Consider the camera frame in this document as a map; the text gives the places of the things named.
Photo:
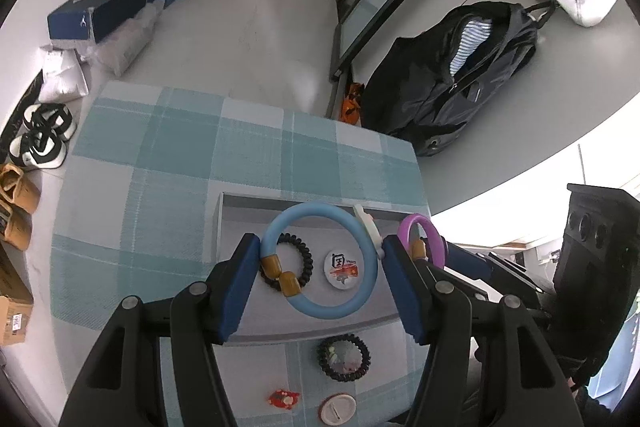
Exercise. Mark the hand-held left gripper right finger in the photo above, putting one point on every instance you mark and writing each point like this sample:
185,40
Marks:
406,297

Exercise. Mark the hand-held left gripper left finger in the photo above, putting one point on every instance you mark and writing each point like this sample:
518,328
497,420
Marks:
235,292

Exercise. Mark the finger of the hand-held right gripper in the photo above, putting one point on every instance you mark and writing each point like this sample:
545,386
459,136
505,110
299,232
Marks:
480,294
467,259

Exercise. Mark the grey box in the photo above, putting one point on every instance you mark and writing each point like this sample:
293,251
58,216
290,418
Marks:
240,217

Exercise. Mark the small red hair clip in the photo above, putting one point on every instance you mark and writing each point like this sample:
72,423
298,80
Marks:
284,399

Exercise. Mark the person's right forearm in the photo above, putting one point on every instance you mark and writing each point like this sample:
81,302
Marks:
595,409

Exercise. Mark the round white pin badge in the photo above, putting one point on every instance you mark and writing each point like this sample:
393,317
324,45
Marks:
341,269

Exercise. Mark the teal plaid tablecloth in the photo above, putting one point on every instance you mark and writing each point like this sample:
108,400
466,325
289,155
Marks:
175,157

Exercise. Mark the black backpack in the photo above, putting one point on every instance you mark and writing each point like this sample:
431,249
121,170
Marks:
450,97

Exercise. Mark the orange bag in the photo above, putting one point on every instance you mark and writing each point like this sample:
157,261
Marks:
352,104

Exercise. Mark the brown cardboard box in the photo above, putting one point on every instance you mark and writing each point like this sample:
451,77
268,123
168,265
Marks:
12,302

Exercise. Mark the tan shoe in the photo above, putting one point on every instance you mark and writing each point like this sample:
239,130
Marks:
20,189
15,227

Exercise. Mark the black and white sneaker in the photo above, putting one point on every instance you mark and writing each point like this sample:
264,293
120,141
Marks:
40,152
50,122

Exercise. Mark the clear plastic wrapped package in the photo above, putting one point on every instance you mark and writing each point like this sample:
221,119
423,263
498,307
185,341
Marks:
122,47

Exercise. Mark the white plastic parcel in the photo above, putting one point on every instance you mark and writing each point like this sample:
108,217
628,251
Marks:
62,77

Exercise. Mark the dark blue shoe box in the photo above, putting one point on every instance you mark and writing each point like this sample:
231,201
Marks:
100,9

